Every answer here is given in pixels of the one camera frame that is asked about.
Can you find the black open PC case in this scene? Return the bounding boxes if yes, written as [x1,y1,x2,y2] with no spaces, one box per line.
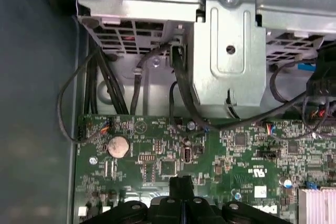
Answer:
[0,0,194,224]

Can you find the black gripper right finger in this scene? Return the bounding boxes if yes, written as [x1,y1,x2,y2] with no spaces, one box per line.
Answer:
[182,176,288,224]

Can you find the thin black cable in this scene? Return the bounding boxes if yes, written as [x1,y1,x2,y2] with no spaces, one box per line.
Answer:
[57,45,112,145]

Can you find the round coin battery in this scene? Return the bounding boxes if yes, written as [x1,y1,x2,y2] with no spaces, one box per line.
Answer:
[107,135,131,158]

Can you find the dark grey cable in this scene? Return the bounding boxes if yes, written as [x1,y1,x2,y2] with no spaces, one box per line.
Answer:
[131,43,171,116]

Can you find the internal USB port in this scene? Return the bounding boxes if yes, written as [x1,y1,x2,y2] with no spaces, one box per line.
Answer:
[181,146,193,164]

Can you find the flat black SATA cable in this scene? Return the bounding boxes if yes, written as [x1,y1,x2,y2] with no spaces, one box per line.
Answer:
[170,42,245,130]

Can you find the metal drive cage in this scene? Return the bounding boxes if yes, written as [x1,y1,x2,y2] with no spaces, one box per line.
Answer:
[76,0,336,120]

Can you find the thick black cable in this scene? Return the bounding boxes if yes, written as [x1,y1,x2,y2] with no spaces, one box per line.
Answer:
[85,48,99,116]
[98,48,131,116]

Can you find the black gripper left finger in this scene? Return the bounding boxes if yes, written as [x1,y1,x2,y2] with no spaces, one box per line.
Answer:
[88,176,183,224]

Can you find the green motherboard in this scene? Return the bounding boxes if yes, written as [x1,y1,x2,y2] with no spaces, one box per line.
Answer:
[75,113,336,224]

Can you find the silver chipset heatsink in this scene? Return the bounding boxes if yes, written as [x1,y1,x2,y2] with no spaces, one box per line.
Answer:
[297,187,336,224]

